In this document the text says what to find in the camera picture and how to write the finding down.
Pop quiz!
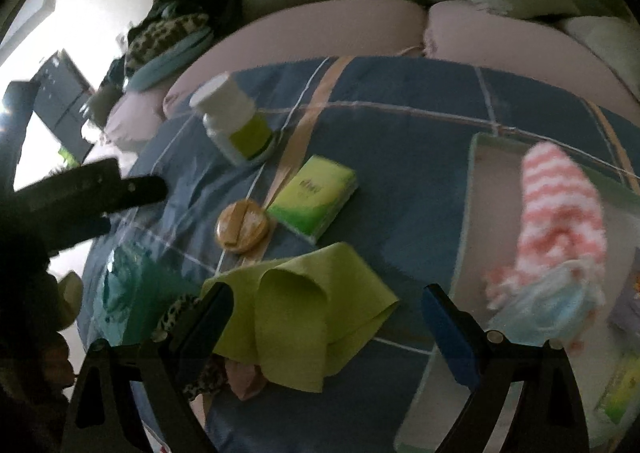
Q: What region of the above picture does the pink chevron fluffy sock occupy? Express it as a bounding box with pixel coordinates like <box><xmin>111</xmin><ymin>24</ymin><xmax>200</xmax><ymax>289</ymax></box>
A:
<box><xmin>482</xmin><ymin>142</ymin><xmax>608</xmax><ymax>314</ymax></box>

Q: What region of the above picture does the dark cabinet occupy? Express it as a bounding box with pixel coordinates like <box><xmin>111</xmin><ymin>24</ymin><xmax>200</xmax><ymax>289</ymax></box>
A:
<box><xmin>31</xmin><ymin>49</ymin><xmax>97</xmax><ymax>165</ymax></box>

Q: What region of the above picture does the lime green cloth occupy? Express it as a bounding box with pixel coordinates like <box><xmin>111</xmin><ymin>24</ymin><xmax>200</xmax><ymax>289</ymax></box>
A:
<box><xmin>200</xmin><ymin>242</ymin><xmax>401</xmax><ymax>394</ymax></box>

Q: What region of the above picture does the purple tissue packet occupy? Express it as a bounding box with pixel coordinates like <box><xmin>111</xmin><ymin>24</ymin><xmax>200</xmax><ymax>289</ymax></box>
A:
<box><xmin>607</xmin><ymin>278</ymin><xmax>640</xmax><ymax>334</ymax></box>

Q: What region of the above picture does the round tan compact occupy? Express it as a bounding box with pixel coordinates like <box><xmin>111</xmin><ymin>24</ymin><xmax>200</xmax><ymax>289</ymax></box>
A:
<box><xmin>216</xmin><ymin>200</ymin><xmax>272</xmax><ymax>254</ymax></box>

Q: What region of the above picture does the leopard print scrunchie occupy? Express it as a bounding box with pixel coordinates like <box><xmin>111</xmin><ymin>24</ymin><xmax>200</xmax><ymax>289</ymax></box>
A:
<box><xmin>152</xmin><ymin>294</ymin><xmax>226</xmax><ymax>401</ymax></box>

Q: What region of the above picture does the lime green packet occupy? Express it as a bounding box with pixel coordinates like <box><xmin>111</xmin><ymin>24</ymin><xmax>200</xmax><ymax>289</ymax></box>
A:
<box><xmin>595</xmin><ymin>353</ymin><xmax>640</xmax><ymax>429</ymax></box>

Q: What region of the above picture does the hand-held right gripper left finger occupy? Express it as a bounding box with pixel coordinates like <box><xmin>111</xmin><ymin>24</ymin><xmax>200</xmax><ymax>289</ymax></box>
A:
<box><xmin>62</xmin><ymin>281</ymin><xmax>236</xmax><ymax>453</ymax></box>

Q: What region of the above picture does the green tissue pack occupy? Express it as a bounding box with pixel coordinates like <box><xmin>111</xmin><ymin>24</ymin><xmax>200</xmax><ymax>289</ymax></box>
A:
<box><xmin>265</xmin><ymin>156</ymin><xmax>359</xmax><ymax>244</ymax></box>

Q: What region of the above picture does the blue plaid blanket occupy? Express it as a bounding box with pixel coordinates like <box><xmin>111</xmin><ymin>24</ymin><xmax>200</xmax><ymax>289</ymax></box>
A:
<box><xmin>80</xmin><ymin>56</ymin><xmax>640</xmax><ymax>453</ymax></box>

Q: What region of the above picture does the mauve seat cushion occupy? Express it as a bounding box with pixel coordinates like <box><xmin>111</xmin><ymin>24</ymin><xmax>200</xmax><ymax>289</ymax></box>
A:
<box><xmin>102</xmin><ymin>0</ymin><xmax>426</xmax><ymax>154</ymax></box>
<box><xmin>422</xmin><ymin>0</ymin><xmax>640</xmax><ymax>114</ymax></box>

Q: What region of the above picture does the teal-rimmed white tray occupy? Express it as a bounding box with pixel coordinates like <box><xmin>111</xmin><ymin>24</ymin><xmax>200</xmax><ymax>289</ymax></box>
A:
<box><xmin>395</xmin><ymin>132</ymin><xmax>640</xmax><ymax>453</ymax></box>

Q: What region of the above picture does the patterned teal cushion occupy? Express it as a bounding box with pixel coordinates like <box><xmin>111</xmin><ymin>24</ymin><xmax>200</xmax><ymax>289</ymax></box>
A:
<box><xmin>122</xmin><ymin>12</ymin><xmax>213</xmax><ymax>91</ymax></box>

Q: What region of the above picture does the teal wipes packet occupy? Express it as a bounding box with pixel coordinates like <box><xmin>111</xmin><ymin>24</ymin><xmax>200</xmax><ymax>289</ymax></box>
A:
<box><xmin>97</xmin><ymin>240</ymin><xmax>166</xmax><ymax>349</ymax></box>

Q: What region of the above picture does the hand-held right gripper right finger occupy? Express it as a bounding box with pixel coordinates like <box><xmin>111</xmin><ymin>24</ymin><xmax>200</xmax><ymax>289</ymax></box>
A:
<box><xmin>421</xmin><ymin>283</ymin><xmax>591</xmax><ymax>453</ymax></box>

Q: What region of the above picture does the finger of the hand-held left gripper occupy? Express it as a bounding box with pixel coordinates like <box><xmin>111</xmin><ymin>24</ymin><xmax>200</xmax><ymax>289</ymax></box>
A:
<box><xmin>47</xmin><ymin>216</ymin><xmax>112</xmax><ymax>254</ymax></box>
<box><xmin>15</xmin><ymin>158</ymin><xmax>169</xmax><ymax>229</ymax></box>

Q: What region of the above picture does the pink soft item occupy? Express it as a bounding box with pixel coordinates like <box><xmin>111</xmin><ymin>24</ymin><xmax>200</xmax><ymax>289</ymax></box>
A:
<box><xmin>224</xmin><ymin>358</ymin><xmax>268</xmax><ymax>401</ymax></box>

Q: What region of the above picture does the white bottle green label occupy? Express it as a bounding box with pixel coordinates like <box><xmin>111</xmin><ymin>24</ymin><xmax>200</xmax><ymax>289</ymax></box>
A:
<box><xmin>189</xmin><ymin>73</ymin><xmax>275</xmax><ymax>165</ymax></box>

